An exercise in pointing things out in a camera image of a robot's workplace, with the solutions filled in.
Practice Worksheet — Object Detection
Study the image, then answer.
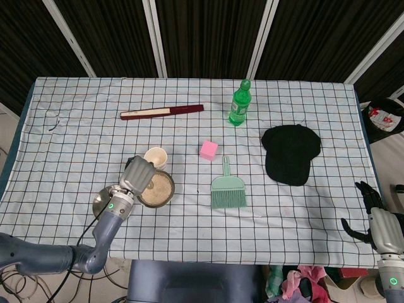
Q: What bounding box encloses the colourful clothes pile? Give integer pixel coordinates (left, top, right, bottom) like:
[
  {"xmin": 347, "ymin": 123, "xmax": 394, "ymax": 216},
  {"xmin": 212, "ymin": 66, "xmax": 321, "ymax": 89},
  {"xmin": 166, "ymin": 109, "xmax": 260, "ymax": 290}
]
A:
[{"xmin": 264, "ymin": 264, "xmax": 333, "ymax": 303}]

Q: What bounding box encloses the white partition frame post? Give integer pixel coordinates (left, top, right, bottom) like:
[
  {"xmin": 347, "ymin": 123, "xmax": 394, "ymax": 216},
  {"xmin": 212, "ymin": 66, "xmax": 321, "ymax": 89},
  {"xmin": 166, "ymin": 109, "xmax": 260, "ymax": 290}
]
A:
[
  {"xmin": 40, "ymin": 0, "xmax": 97, "ymax": 78},
  {"xmin": 141, "ymin": 0, "xmax": 169, "ymax": 78},
  {"xmin": 246, "ymin": 0, "xmax": 279, "ymax": 80},
  {"xmin": 343, "ymin": 0, "xmax": 404, "ymax": 85}
]

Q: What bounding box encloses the steel bowl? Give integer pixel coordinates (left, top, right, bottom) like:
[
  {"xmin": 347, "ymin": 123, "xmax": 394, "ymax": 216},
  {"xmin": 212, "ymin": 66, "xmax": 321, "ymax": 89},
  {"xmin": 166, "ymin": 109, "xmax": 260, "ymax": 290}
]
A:
[{"xmin": 138, "ymin": 170, "xmax": 175, "ymax": 209}]

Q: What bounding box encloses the black cap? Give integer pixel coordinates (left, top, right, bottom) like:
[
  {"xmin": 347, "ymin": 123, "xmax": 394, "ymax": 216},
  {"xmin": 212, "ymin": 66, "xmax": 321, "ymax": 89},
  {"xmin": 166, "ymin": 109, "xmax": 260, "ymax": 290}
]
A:
[{"xmin": 261, "ymin": 124, "xmax": 323, "ymax": 187}]

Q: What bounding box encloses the dark red folding fan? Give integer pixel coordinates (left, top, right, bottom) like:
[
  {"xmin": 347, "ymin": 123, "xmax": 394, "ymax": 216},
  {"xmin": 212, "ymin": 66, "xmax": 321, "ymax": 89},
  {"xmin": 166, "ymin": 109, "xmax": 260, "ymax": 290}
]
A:
[{"xmin": 120, "ymin": 104, "xmax": 205, "ymax": 121}]

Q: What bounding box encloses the black floor cable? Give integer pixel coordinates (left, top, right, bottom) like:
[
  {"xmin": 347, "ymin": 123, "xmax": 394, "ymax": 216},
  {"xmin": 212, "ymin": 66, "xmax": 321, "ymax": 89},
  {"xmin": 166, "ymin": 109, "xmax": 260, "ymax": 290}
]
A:
[{"xmin": 0, "ymin": 263, "xmax": 35, "ymax": 303}]

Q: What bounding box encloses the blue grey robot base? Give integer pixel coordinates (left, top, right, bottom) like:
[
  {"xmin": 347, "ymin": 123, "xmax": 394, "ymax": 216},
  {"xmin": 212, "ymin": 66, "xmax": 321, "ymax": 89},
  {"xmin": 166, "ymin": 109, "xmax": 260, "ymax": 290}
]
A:
[{"xmin": 128, "ymin": 259, "xmax": 263, "ymax": 303}]

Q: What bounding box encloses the flat steel plate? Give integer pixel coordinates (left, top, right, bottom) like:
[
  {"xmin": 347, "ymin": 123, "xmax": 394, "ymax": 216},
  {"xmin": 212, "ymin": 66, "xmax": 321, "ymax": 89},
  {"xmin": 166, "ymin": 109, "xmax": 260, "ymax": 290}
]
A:
[{"xmin": 92, "ymin": 185, "xmax": 127, "ymax": 219}]

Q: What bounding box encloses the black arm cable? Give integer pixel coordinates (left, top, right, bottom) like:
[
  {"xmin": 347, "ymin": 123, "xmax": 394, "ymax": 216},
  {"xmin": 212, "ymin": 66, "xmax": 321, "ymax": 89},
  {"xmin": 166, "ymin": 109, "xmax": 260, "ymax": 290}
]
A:
[{"xmin": 61, "ymin": 216, "xmax": 99, "ymax": 303}]

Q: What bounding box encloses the green plastic soda bottle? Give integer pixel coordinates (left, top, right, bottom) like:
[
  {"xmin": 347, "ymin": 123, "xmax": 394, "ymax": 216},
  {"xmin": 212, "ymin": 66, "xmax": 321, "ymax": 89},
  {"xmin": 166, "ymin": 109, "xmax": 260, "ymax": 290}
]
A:
[{"xmin": 228, "ymin": 79, "xmax": 253, "ymax": 128}]

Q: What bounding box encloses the grey black right robot hand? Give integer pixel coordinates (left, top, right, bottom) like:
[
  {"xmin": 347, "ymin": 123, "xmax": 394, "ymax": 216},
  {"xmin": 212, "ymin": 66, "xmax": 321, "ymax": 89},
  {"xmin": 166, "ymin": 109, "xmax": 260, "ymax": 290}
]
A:
[{"xmin": 340, "ymin": 181, "xmax": 404, "ymax": 255}]

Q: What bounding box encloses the green hand brush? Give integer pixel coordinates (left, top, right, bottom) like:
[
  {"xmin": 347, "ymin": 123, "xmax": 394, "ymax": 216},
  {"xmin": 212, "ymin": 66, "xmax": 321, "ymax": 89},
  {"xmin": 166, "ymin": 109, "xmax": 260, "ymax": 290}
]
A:
[{"xmin": 210, "ymin": 155, "xmax": 248, "ymax": 209}]

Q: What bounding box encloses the white paper cup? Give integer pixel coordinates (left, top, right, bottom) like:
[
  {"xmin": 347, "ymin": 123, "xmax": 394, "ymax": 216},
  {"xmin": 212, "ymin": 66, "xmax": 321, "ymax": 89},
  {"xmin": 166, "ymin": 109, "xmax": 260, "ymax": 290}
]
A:
[{"xmin": 143, "ymin": 146, "xmax": 169, "ymax": 172}]

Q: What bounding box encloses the blue white checked tablecloth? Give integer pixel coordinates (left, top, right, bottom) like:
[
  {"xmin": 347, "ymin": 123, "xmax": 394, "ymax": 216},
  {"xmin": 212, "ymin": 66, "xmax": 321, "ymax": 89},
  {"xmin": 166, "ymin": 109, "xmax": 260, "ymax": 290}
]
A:
[{"xmin": 0, "ymin": 76, "xmax": 384, "ymax": 270}]

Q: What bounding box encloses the pink cube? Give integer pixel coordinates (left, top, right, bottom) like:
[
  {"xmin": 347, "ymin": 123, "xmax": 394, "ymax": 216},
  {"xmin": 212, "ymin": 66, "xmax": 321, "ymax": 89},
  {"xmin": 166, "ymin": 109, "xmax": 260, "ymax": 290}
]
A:
[{"xmin": 199, "ymin": 140, "xmax": 219, "ymax": 161}]

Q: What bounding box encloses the black bag with red print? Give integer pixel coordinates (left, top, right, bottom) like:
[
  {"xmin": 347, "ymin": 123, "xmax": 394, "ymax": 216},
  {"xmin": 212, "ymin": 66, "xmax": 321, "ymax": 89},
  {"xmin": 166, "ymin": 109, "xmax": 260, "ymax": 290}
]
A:
[{"xmin": 359, "ymin": 97, "xmax": 404, "ymax": 145}]

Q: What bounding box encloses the white rice heap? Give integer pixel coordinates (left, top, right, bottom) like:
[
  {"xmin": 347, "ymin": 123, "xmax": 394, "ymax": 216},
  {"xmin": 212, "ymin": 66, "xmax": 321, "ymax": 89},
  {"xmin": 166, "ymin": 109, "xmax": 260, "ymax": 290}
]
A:
[{"xmin": 140, "ymin": 173, "xmax": 173, "ymax": 205}]

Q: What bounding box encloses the grey black left robot hand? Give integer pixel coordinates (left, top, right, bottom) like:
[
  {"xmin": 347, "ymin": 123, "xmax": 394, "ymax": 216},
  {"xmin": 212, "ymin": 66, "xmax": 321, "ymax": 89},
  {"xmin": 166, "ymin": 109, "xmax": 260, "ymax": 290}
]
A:
[{"xmin": 118, "ymin": 155, "xmax": 157, "ymax": 198}]

